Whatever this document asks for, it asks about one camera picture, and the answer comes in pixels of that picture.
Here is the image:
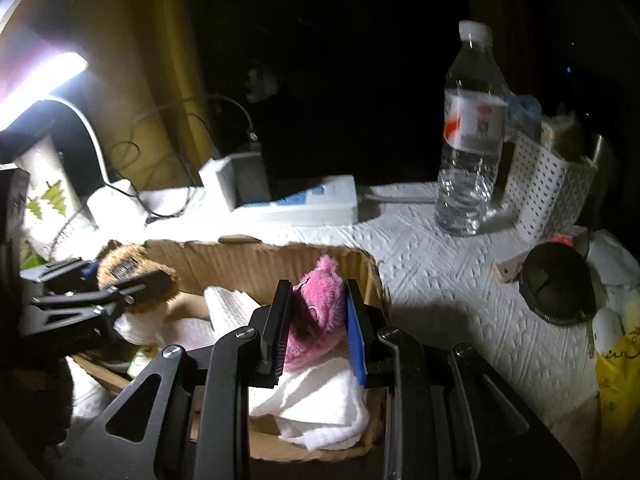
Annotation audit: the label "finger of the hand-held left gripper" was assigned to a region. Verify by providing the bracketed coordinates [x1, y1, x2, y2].
[20, 257, 99, 294]
[31, 271, 175, 318]

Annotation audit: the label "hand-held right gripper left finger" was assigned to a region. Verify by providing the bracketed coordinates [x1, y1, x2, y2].
[102, 279, 293, 480]

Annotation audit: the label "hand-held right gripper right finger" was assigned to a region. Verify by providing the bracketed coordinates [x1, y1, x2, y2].
[345, 279, 531, 480]

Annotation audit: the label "brown plush toy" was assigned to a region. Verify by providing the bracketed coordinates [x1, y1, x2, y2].
[95, 240, 181, 316]

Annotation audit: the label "pink plush toy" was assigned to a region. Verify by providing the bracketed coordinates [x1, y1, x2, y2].
[282, 255, 351, 372]

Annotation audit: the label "cardboard box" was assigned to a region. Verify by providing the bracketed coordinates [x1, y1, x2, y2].
[70, 237, 393, 461]

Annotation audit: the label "small green packet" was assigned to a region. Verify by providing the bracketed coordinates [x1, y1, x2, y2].
[127, 347, 161, 376]

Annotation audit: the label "white tin can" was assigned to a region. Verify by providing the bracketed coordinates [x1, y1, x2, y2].
[15, 135, 83, 261]

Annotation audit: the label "white embossed tablecloth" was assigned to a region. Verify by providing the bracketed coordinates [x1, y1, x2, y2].
[60, 180, 606, 461]

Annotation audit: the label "white charger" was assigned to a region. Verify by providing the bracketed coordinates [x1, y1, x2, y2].
[199, 154, 241, 212]

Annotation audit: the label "white power strip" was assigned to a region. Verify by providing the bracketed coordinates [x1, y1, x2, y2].
[235, 175, 360, 226]

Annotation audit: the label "white desk lamp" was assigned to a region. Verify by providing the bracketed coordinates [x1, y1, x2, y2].
[0, 50, 148, 231]

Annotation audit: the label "black round case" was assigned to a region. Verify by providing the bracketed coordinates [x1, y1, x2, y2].
[520, 242, 598, 323]

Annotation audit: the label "clear water bottle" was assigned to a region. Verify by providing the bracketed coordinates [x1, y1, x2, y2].
[434, 21, 510, 237]

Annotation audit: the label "white perforated basket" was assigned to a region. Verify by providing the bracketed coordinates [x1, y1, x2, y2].
[502, 130, 598, 241]

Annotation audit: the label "white rounded object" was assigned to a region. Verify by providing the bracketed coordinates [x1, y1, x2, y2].
[592, 307, 623, 356]

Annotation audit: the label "yellow plastic bag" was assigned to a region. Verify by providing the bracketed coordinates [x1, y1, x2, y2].
[595, 325, 640, 441]

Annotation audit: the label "white plastic packets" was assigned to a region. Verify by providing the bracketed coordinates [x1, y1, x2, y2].
[587, 230, 640, 288]

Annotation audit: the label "blue plastic wrapper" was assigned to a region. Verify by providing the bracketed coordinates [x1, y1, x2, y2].
[505, 95, 543, 136]

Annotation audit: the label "dark window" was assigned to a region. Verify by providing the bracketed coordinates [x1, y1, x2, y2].
[200, 0, 466, 186]

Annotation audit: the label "small cartons in basket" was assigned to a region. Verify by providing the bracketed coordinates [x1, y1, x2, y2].
[540, 110, 586, 163]

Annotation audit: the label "steel kettle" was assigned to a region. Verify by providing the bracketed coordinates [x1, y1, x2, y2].
[585, 132, 618, 226]

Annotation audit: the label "black cable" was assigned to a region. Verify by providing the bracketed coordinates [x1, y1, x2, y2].
[110, 95, 226, 221]

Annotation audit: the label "white power strip cord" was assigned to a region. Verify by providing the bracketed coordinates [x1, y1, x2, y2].
[362, 185, 441, 205]

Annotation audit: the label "grey charging cable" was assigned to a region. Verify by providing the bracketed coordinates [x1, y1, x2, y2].
[215, 95, 259, 142]

